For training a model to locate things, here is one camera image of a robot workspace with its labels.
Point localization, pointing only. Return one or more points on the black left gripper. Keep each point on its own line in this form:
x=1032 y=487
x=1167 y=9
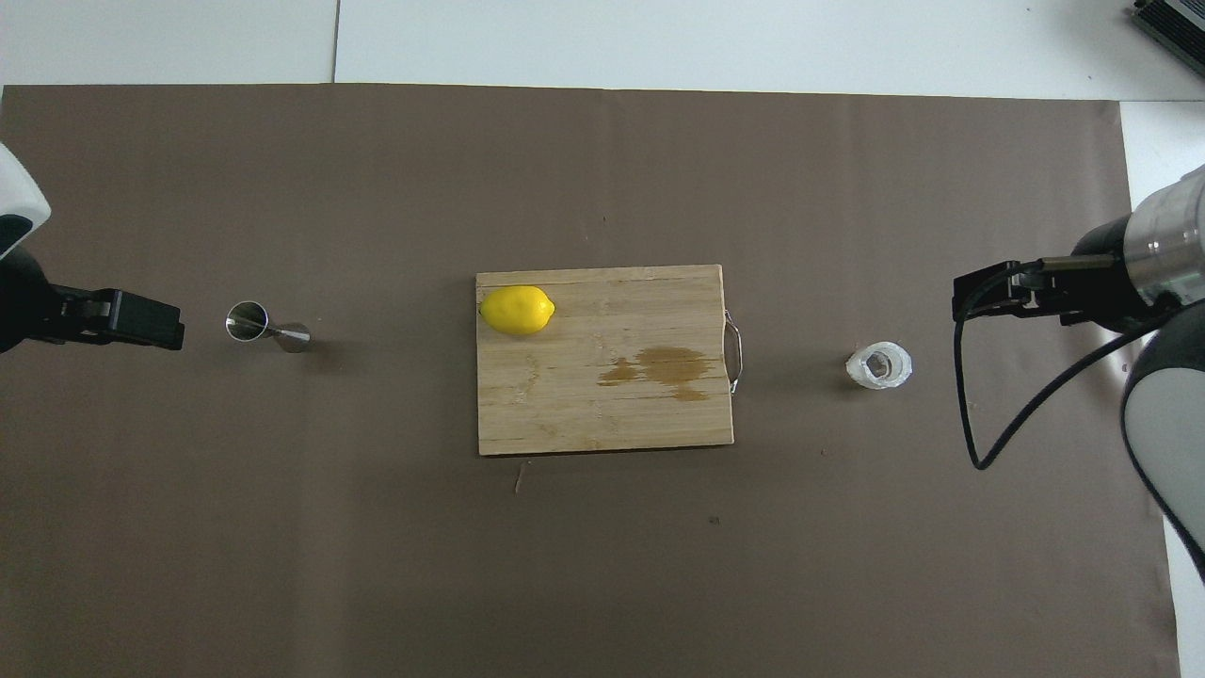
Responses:
x=24 y=301

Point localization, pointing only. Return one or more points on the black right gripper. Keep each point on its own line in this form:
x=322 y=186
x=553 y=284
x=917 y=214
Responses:
x=1106 y=292

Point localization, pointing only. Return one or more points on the steel double jigger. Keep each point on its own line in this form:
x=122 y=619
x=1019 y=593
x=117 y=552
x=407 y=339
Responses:
x=247 y=321

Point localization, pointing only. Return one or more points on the clear textured glass cup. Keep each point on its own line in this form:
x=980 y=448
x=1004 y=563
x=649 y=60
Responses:
x=859 y=372

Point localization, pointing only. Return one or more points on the grey ribbed metal device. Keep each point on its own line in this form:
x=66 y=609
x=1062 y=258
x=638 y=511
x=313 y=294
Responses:
x=1177 y=28

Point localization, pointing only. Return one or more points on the brown paper table mat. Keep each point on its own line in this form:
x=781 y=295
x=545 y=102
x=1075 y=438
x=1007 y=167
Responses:
x=377 y=527

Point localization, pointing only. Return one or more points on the yellow lemon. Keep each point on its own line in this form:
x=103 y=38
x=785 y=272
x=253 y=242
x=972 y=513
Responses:
x=516 y=311

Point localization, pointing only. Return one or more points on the wooden cutting board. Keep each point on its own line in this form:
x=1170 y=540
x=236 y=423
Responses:
x=584 y=395

